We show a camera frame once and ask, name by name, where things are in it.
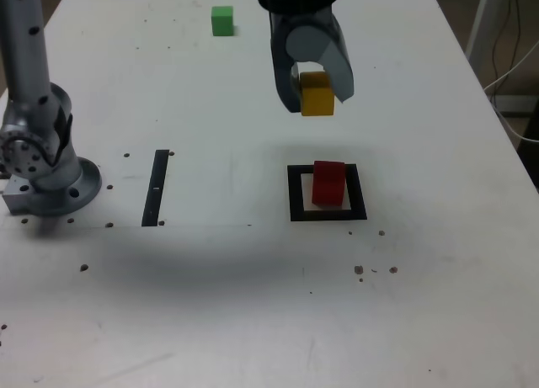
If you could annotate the red cube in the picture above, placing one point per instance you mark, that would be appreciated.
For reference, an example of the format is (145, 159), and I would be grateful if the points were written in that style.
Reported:
(328, 186)

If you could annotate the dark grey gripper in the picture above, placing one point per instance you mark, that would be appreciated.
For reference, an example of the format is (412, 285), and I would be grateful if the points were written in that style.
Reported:
(299, 18)

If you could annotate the yellow cube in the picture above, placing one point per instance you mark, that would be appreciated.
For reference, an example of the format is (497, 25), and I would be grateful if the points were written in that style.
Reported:
(318, 97)

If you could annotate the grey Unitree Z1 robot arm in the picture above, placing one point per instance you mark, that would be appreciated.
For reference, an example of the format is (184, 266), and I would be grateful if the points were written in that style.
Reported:
(25, 47)

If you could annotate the green cube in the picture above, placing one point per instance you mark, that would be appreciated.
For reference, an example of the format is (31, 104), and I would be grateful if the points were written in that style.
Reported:
(222, 22)

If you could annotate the black tape strip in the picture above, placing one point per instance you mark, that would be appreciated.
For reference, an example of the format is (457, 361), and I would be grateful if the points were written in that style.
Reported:
(155, 194)

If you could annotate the white metal post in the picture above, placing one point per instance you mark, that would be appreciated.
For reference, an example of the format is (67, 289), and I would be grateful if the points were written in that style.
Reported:
(484, 17)

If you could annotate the black tape square outline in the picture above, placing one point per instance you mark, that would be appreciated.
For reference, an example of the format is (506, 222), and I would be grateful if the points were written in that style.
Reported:
(295, 194)

